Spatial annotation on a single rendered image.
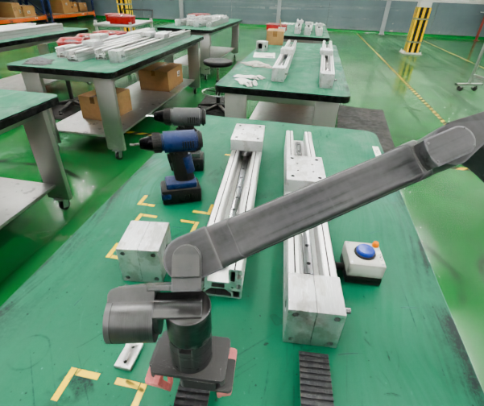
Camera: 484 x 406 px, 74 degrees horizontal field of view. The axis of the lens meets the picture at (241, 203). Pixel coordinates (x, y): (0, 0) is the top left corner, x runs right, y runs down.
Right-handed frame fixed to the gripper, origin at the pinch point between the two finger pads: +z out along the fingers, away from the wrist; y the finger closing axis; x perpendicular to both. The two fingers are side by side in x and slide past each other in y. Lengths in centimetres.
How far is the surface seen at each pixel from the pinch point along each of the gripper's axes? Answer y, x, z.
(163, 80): 131, -379, 46
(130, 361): 12.6, -4.0, 2.4
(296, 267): -15.8, -23.3, -5.4
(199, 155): 16, -76, -3
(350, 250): -28.8, -33.2, -2.9
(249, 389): -8.5, -2.4, 3.1
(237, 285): -3.9, -21.8, 0.2
